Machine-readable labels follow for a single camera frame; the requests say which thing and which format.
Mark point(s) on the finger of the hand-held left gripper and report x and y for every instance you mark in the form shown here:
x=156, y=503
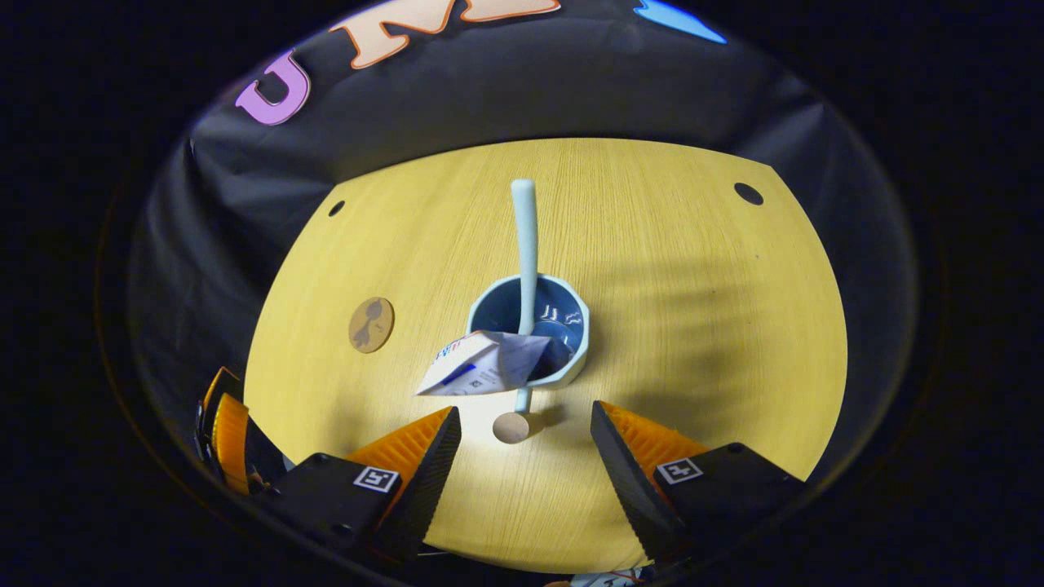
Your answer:
x=216, y=383
x=232, y=440

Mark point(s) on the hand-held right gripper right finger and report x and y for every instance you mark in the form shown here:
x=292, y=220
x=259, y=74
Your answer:
x=628, y=489

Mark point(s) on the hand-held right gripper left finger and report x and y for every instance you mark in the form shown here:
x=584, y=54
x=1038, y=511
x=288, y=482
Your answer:
x=424, y=489

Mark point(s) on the white toothpaste tube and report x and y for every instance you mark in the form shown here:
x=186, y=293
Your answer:
x=489, y=367

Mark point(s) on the light blue toothbrush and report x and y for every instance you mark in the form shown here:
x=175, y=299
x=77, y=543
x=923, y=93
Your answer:
x=524, y=236

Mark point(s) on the wooden desktop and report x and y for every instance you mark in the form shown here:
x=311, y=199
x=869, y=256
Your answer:
x=693, y=285

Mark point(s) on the white printed cloth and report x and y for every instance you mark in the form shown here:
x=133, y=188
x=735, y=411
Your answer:
x=608, y=580

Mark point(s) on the black backdrop cloth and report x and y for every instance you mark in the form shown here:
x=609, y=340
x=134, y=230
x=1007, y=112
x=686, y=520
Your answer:
x=506, y=90

